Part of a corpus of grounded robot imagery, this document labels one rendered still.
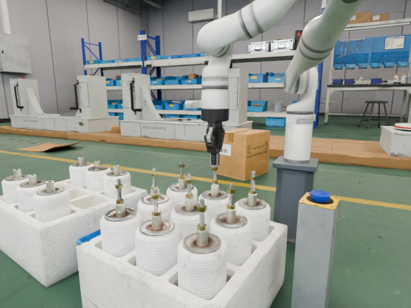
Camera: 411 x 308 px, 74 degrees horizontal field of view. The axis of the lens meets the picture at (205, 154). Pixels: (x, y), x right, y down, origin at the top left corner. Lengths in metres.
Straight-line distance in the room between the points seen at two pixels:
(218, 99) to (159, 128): 2.33
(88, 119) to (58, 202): 2.87
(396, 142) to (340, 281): 1.73
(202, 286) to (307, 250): 0.24
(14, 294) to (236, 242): 0.64
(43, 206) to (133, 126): 2.41
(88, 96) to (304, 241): 3.41
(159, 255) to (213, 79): 0.43
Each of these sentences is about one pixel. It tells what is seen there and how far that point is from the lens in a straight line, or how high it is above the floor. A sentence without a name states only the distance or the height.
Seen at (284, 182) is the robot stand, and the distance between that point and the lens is 1.01.
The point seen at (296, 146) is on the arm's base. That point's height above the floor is 0.36.
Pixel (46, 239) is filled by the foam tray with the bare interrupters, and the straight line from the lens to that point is 0.90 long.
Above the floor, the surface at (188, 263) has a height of 0.24.
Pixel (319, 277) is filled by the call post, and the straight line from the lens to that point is 0.67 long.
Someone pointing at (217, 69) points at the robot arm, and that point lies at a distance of 0.71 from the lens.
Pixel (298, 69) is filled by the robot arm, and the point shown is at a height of 0.61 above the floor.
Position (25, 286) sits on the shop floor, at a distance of 1.00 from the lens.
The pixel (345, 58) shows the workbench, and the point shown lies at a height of 1.29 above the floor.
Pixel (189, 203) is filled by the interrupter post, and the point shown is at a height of 0.27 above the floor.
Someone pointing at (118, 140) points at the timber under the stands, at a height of 0.04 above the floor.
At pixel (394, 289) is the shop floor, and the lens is 1.00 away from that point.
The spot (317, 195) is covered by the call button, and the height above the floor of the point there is 0.33.
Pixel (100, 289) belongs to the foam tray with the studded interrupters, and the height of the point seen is 0.10.
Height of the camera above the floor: 0.53
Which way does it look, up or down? 12 degrees down
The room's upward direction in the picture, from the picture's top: straight up
